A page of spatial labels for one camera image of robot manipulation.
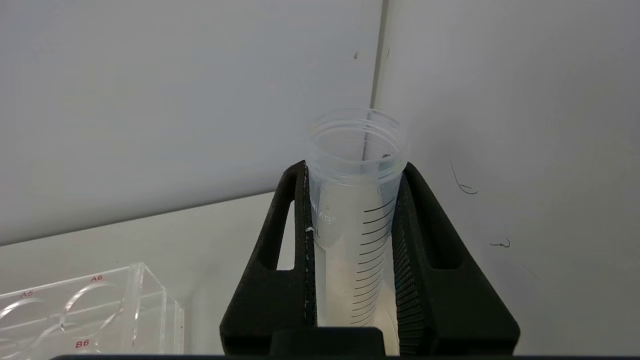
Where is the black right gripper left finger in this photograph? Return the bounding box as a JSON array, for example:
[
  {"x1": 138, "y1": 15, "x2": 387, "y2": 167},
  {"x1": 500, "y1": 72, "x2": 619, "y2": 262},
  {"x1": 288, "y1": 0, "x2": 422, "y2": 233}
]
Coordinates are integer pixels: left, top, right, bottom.
[{"x1": 220, "y1": 161, "x2": 317, "y2": 355}]

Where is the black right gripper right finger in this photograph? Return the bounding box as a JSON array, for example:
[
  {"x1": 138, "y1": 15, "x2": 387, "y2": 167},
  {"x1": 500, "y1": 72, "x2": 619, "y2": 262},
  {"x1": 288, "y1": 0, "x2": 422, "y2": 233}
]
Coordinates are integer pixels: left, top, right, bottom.
[{"x1": 391, "y1": 162, "x2": 521, "y2": 355}]

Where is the test tube with yellow pigment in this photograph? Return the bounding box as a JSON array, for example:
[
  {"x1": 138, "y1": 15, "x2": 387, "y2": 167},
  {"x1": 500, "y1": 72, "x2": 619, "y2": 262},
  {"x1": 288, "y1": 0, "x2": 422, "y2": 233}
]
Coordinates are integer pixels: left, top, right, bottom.
[{"x1": 305, "y1": 107, "x2": 411, "y2": 328}]

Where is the clear acrylic test tube rack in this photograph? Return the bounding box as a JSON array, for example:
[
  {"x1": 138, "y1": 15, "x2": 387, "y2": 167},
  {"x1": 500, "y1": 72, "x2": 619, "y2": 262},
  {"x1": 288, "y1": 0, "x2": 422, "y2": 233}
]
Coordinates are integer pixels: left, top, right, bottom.
[{"x1": 0, "y1": 262, "x2": 186, "y2": 357}]

